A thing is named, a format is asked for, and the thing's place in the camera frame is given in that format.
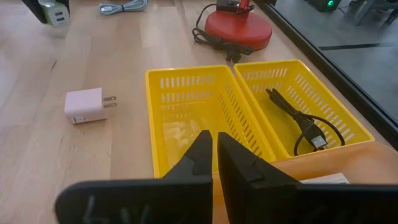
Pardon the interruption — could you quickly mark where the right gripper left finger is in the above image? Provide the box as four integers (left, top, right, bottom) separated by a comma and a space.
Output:
54, 129, 214, 224

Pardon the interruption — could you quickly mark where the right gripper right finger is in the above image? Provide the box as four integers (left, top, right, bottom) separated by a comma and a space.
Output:
216, 131, 398, 224

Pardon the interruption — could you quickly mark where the green white wall charger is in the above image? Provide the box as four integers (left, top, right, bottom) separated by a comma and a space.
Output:
38, 0, 71, 27

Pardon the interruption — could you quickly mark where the white box with small print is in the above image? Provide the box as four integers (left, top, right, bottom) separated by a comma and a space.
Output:
299, 172, 351, 185

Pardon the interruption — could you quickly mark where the light blue cable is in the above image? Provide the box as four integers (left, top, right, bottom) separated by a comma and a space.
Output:
98, 0, 149, 16

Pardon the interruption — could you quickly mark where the black usb cable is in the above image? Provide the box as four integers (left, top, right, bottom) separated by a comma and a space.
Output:
265, 87, 346, 157

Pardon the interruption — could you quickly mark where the white power adapter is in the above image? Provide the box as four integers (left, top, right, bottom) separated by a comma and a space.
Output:
63, 87, 118, 126

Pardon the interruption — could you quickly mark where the orange translucent plastic bin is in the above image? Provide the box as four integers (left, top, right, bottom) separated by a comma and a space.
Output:
212, 141, 398, 224

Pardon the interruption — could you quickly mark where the yellow slotted plastic basket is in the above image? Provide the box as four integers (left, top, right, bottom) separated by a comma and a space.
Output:
144, 64, 277, 180
233, 58, 376, 161

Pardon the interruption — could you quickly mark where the red desk lamp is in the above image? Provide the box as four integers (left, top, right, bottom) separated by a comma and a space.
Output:
203, 0, 274, 51

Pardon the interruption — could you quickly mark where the black device with green light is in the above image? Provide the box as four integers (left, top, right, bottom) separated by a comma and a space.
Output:
304, 0, 340, 14

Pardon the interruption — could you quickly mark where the black lamp power cord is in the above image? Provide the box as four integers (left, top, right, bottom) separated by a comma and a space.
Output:
192, 2, 255, 63

